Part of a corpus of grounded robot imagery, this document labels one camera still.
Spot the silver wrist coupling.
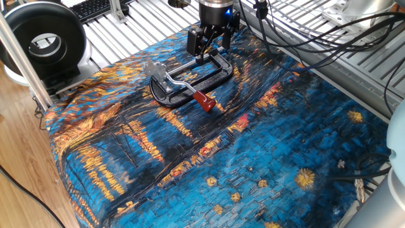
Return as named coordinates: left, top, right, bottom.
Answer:
left=198, top=0, right=234, bottom=8

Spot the grey aluminium side rail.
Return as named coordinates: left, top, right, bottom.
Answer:
left=234, top=1, right=404, bottom=123

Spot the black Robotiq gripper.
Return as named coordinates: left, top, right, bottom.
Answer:
left=186, top=4, right=241, bottom=66

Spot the black floor cable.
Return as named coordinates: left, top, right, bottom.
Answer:
left=0, top=165, right=66, bottom=228

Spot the thin black wire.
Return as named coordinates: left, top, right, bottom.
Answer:
left=31, top=96, right=47, bottom=131

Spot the black round fan housing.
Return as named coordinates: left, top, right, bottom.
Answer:
left=0, top=1, right=93, bottom=96

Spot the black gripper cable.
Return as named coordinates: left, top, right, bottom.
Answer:
left=237, top=0, right=405, bottom=73

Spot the aluminium upright bracket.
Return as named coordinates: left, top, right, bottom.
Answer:
left=108, top=0, right=128, bottom=25

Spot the black computer keyboard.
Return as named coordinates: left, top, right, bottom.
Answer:
left=68, top=0, right=130, bottom=23

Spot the blue starry painting print cloth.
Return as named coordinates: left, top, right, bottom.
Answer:
left=44, top=22, right=392, bottom=228

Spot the aluminium frame post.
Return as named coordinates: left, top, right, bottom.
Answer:
left=0, top=12, right=54, bottom=111

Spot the silver lever with red handle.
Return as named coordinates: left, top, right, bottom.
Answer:
left=163, top=72, right=218, bottom=113

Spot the silver mounting plate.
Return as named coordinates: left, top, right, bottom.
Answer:
left=321, top=0, right=396, bottom=34

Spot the black C-clamp with silver head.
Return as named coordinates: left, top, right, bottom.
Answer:
left=142, top=47, right=234, bottom=109

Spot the metal cable connector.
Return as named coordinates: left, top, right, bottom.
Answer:
left=354, top=178, right=366, bottom=204

